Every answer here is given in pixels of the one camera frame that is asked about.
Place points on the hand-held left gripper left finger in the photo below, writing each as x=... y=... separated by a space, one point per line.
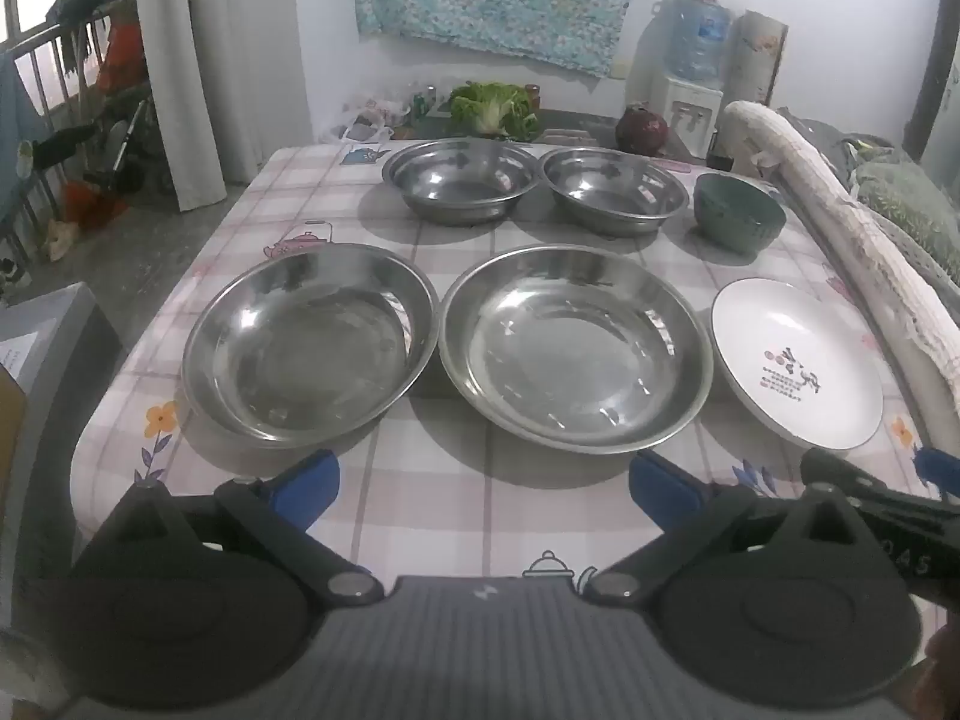
x=307 y=484

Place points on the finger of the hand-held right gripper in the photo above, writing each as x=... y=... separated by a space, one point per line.
x=941 y=472
x=855 y=487

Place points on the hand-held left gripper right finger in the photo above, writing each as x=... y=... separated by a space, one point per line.
x=664 y=491

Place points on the large steel plate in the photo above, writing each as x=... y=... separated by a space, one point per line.
x=315 y=345
x=570 y=345

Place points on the white printed plate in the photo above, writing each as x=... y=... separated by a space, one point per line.
x=795 y=349

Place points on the green ceramic bowl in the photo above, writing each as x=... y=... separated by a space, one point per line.
x=739 y=214

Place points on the steel bowl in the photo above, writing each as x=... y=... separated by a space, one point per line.
x=613 y=187
x=461 y=176

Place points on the checked printed tablecloth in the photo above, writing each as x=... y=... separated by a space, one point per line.
x=480 y=491

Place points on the green patterned cushion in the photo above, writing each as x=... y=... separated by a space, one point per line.
x=911 y=210

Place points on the brown cardboard box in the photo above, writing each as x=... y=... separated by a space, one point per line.
x=9 y=450

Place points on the black power adapter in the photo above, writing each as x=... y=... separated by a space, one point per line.
x=720 y=161

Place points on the orange plastic bag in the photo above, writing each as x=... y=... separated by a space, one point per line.
x=94 y=206

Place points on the grey blanket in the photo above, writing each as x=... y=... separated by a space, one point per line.
x=821 y=139

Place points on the clear plastic bag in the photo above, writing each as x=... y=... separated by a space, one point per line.
x=367 y=120

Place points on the black folded stroller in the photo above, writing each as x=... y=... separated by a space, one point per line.
x=124 y=150

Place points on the green can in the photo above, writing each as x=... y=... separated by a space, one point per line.
x=421 y=103

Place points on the red jar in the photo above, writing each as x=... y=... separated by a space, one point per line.
x=533 y=97

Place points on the green lettuce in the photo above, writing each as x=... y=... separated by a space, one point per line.
x=491 y=109

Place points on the white curtain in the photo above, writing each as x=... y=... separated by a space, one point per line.
x=225 y=52

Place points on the white floral roll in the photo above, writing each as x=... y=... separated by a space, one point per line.
x=754 y=52

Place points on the blue water bottle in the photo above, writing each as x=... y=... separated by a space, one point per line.
x=697 y=34

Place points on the orange red garment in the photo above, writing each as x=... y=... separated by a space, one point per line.
x=121 y=52

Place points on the blue printed cloth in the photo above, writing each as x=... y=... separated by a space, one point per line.
x=15 y=105

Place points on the metal balcony railing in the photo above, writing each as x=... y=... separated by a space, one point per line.
x=45 y=67

